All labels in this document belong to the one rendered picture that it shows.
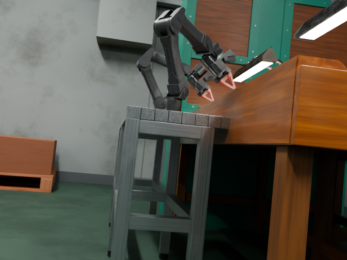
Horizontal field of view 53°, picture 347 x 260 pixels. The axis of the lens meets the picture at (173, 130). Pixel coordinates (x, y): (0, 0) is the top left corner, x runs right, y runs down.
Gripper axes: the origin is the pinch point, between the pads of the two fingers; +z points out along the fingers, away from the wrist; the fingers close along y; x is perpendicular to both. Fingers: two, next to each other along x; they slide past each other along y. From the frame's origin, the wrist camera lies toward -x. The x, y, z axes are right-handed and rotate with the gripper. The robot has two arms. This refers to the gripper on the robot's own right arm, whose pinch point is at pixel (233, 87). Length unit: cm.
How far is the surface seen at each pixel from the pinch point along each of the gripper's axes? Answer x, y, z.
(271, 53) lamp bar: -30.6, 12.4, 2.2
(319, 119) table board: 22, -93, 8
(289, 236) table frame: 41, -87, 23
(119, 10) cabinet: -45, 254, -138
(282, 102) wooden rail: 22, -85, 2
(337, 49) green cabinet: -110, 91, 43
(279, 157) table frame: 30, -83, 11
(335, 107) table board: 18, -93, 9
